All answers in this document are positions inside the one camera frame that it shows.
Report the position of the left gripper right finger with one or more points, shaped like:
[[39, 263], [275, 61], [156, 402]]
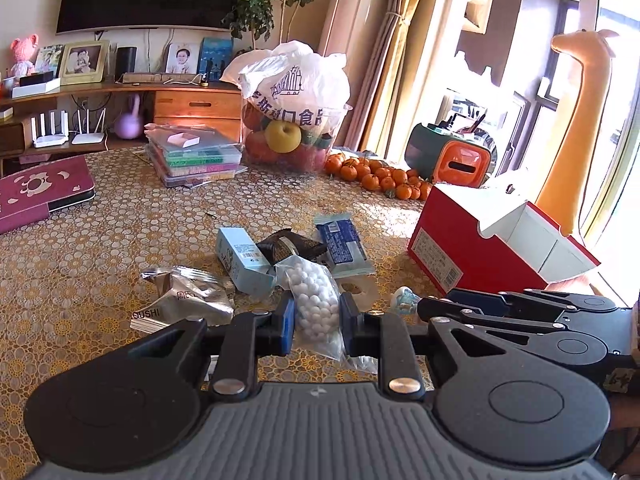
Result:
[[385, 337]]

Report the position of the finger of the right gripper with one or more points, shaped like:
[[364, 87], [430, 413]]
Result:
[[595, 354], [564, 310]]

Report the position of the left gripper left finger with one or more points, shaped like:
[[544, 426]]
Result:
[[240, 344]]

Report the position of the pink pig figurine toy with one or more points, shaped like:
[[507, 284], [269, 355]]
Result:
[[404, 301]]

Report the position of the bag of white balls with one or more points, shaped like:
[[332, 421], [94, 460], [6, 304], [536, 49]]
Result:
[[315, 294]]

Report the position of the clear tape roll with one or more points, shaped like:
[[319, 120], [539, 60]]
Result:
[[363, 289]]

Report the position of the light blue carton box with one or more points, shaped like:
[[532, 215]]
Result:
[[246, 265]]

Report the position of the red cardboard box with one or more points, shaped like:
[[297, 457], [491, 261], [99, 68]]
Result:
[[487, 240]]

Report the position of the silver foil snack packet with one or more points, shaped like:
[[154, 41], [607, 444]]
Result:
[[184, 294]]

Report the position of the blue white wipes packet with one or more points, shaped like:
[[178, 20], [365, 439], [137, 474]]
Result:
[[347, 256]]

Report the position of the black mesh snack packet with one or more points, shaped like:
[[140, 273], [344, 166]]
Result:
[[286, 243]]

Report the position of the yellow giraffe plush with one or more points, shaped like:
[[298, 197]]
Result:
[[563, 190]]

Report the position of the pile of oranges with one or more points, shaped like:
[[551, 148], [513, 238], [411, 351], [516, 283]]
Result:
[[377, 176]]

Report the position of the yellow apple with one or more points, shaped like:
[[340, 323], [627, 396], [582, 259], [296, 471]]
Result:
[[283, 137]]

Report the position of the white plastic fruit bag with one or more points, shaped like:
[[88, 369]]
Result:
[[293, 83]]

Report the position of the white router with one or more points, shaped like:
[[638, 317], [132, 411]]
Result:
[[49, 129], [89, 126]]

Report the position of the maroon tablet case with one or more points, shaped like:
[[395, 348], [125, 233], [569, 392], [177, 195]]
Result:
[[33, 194]]

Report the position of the wooden tv cabinet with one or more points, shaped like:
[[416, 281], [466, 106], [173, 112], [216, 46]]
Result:
[[105, 106]]

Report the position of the white portrait photo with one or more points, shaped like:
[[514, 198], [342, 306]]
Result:
[[182, 58]]

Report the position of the black speaker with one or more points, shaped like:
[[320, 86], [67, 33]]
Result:
[[125, 62]]

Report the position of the green potted plant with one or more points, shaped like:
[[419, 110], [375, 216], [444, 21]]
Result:
[[258, 19]]

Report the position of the beige curtain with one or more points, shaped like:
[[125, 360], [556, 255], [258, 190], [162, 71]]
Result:
[[369, 33]]

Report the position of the pink teddy bear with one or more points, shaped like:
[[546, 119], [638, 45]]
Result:
[[23, 50]]

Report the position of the gold photo frame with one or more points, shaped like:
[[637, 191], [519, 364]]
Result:
[[83, 62]]

